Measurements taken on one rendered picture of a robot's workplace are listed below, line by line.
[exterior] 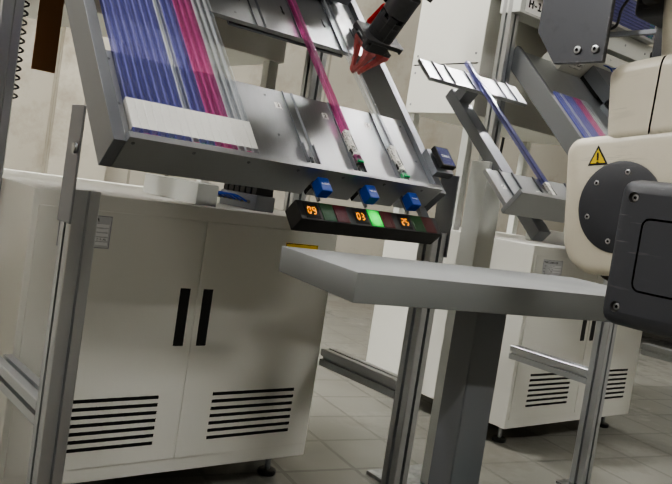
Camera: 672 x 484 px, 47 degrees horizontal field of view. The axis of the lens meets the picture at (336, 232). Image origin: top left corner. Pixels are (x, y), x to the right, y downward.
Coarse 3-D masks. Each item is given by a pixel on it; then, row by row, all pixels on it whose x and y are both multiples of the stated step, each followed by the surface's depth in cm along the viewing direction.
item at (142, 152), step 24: (144, 144) 113; (168, 144) 115; (192, 144) 118; (144, 168) 118; (168, 168) 120; (192, 168) 122; (216, 168) 124; (240, 168) 126; (264, 168) 128; (288, 168) 130; (312, 168) 132; (336, 168) 136; (312, 192) 138; (336, 192) 141; (384, 192) 146; (432, 192) 152
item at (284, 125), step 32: (256, 96) 138; (288, 96) 144; (128, 128) 115; (256, 128) 133; (288, 128) 138; (320, 128) 144; (352, 128) 151; (320, 160) 138; (352, 160) 143; (384, 160) 151; (416, 160) 158
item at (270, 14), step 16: (224, 0) 151; (240, 0) 154; (256, 0) 157; (272, 0) 162; (304, 0) 170; (224, 16) 148; (240, 16) 151; (256, 16) 154; (272, 16) 158; (288, 16) 162; (304, 16) 166; (320, 16) 170; (336, 16) 174; (352, 16) 179; (256, 32) 160; (272, 32) 156; (288, 32) 158; (320, 32) 166; (320, 48) 170; (336, 48) 166; (352, 48) 170
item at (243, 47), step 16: (32, 0) 167; (64, 0) 166; (96, 0) 170; (32, 16) 189; (64, 16) 182; (224, 32) 191; (240, 32) 193; (240, 48) 194; (256, 48) 197; (272, 48) 200; (240, 64) 217; (256, 64) 212; (272, 64) 202; (272, 80) 202
